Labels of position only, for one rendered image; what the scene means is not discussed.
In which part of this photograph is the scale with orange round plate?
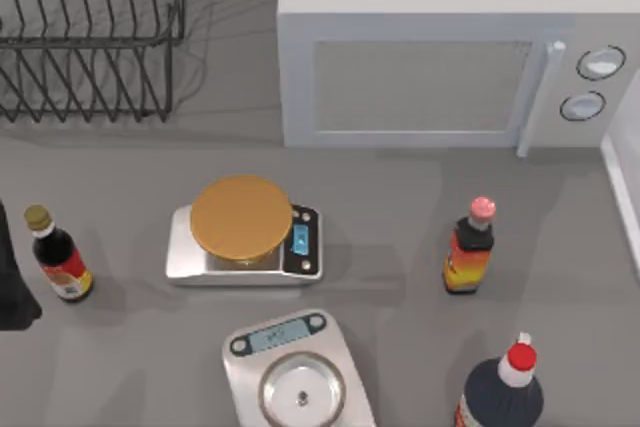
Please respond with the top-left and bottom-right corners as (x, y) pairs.
(165, 174), (324, 288)

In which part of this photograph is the orange bottle with pink cap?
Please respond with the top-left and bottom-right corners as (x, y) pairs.
(441, 196), (498, 296)

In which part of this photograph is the pale microwave oven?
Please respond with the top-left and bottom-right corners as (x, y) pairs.
(276, 0), (640, 158)

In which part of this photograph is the silver scale with steel bowl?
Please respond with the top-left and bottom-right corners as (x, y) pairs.
(221, 309), (377, 427)

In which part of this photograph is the dark bottle with gold cap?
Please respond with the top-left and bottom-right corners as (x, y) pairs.
(23, 204), (95, 304)

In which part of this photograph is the small microwave knob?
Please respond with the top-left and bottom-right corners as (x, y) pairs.
(559, 90), (607, 122)

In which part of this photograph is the large dark bottle red cap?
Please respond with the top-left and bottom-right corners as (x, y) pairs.
(453, 331), (545, 427)

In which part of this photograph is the large microwave knob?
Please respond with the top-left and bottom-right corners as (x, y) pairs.
(575, 45), (627, 81)

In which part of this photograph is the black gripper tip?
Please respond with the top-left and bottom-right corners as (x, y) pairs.
(0, 200), (43, 332)

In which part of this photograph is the microwave door handle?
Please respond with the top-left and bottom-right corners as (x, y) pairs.
(515, 39), (568, 159)

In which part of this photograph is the dark wire dish rack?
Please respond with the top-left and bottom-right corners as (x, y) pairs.
(0, 0), (190, 124)

